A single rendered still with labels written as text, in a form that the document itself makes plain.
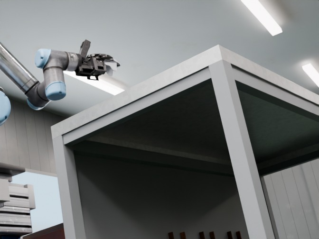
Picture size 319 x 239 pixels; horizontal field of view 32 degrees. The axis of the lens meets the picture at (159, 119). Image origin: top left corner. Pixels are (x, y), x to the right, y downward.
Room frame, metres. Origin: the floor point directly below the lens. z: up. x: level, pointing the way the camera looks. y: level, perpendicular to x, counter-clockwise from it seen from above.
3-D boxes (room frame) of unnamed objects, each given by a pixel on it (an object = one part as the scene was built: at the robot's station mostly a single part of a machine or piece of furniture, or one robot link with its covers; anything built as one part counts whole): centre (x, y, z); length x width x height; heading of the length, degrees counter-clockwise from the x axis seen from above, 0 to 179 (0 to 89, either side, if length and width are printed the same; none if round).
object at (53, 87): (1.89, 0.37, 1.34); 0.11 x 0.08 x 0.11; 39
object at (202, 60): (1.91, -0.29, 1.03); 1.30 x 0.60 x 0.04; 146
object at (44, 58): (1.87, 0.36, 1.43); 0.11 x 0.08 x 0.09; 129
